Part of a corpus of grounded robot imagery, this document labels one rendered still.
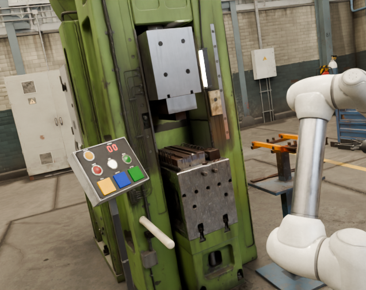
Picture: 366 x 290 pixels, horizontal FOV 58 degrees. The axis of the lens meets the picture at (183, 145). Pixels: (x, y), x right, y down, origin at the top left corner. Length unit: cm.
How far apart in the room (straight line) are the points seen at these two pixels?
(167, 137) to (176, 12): 90
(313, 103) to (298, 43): 879
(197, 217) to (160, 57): 101
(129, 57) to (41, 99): 525
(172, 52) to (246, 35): 724
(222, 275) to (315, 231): 122
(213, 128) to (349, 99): 119
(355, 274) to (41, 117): 664
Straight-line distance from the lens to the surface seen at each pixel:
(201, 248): 224
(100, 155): 176
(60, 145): 729
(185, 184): 205
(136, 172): 180
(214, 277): 239
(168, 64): 203
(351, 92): 131
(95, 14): 210
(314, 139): 134
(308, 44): 1032
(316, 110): 135
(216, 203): 219
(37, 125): 728
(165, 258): 238
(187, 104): 207
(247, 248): 272
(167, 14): 225
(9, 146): 803
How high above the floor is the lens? 144
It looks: 11 degrees down
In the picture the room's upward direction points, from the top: 10 degrees counter-clockwise
